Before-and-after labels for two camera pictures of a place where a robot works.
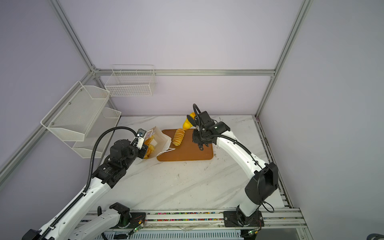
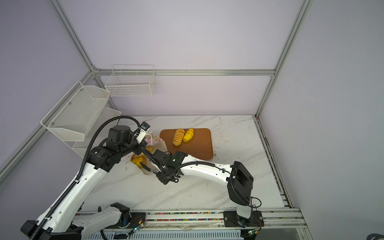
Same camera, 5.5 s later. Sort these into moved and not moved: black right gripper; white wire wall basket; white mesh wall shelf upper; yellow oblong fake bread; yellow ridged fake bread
Moved: yellow oblong fake bread; black right gripper
Not moved: yellow ridged fake bread; white mesh wall shelf upper; white wire wall basket
